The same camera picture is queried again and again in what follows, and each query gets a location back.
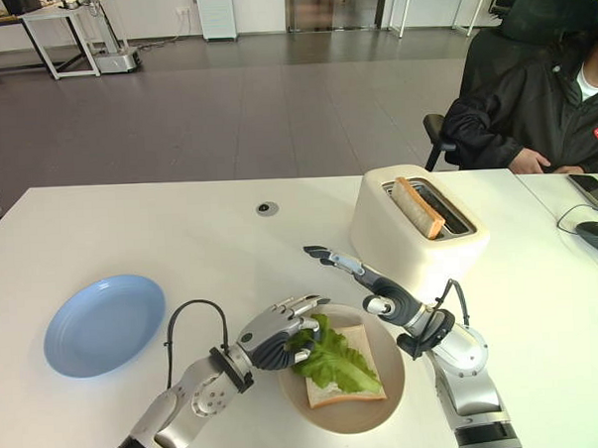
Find person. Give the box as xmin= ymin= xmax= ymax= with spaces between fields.
xmin=438 ymin=22 xmax=598 ymax=182

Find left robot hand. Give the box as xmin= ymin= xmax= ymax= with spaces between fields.
xmin=234 ymin=292 xmax=336 ymax=375

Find cream toaster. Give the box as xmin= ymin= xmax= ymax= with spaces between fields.
xmin=345 ymin=162 xmax=494 ymax=308

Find beige plate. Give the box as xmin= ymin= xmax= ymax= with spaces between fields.
xmin=274 ymin=300 xmax=409 ymax=438

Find black smartphone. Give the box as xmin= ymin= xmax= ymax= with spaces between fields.
xmin=567 ymin=172 xmax=598 ymax=213

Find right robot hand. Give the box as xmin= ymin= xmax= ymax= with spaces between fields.
xmin=301 ymin=240 xmax=428 ymax=342

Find blue plate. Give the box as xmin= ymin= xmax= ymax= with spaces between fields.
xmin=40 ymin=273 xmax=171 ymax=381

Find bread slice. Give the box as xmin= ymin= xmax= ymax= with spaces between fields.
xmin=302 ymin=322 xmax=389 ymax=410
xmin=394 ymin=174 xmax=447 ymax=243

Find grey wheeled robot stand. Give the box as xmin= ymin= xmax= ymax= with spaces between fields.
xmin=82 ymin=0 xmax=143 ymax=76

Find green lettuce leaf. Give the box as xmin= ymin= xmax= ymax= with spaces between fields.
xmin=283 ymin=311 xmax=382 ymax=397

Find black mouse cable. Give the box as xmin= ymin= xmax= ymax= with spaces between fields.
xmin=555 ymin=203 xmax=598 ymax=234

